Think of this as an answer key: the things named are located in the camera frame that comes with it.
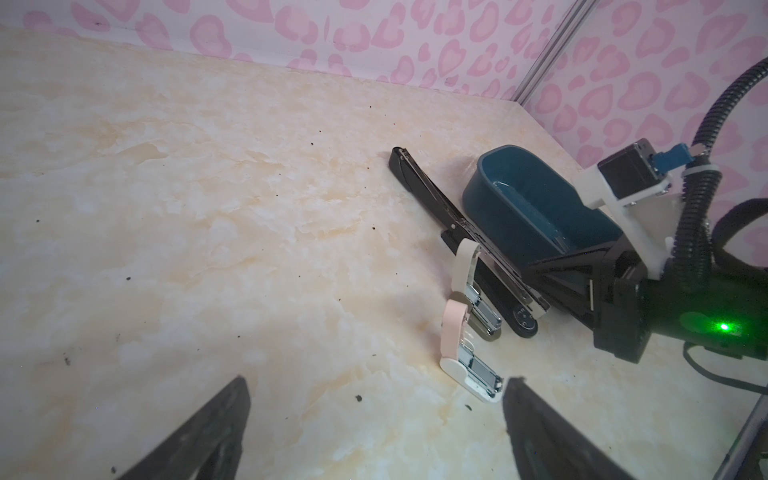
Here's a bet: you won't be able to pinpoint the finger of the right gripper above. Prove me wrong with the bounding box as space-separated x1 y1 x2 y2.
522 238 633 282
528 278 595 330

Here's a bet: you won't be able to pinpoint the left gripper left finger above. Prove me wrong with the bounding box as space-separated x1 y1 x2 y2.
121 376 251 479

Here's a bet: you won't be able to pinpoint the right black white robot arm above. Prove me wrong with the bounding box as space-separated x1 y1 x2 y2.
522 198 767 363

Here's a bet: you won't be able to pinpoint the teal plastic tray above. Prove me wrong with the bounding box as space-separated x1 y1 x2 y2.
462 145 622 269

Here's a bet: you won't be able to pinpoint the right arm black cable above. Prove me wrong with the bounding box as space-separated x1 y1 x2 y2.
668 56 768 289

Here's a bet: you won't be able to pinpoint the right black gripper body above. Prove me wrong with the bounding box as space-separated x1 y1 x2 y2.
584 245 650 363

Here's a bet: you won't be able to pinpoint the pink small stapler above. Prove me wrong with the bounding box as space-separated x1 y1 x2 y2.
439 299 504 403

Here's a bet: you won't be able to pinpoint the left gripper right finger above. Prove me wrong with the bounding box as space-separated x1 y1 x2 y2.
503 377 632 480

